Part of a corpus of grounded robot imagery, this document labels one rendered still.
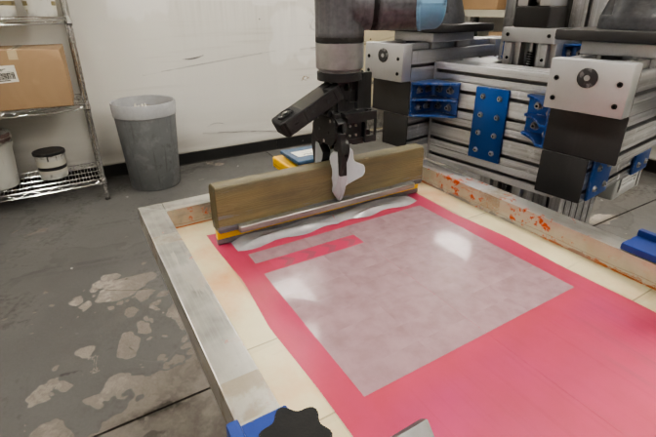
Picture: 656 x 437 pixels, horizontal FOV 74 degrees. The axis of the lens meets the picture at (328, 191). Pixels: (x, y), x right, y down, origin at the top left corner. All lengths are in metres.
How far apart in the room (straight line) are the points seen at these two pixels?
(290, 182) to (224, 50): 3.35
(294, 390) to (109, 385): 1.52
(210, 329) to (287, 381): 0.10
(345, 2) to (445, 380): 0.50
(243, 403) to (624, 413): 0.34
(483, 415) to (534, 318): 0.17
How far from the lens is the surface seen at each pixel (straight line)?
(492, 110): 1.12
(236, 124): 4.12
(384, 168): 0.79
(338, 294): 0.57
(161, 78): 3.89
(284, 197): 0.69
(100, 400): 1.90
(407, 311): 0.55
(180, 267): 0.59
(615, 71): 0.87
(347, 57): 0.67
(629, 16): 1.00
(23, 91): 3.35
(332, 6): 0.67
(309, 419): 0.30
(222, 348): 0.46
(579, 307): 0.63
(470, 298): 0.59
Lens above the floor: 1.30
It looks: 23 degrees down
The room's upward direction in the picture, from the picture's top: straight up
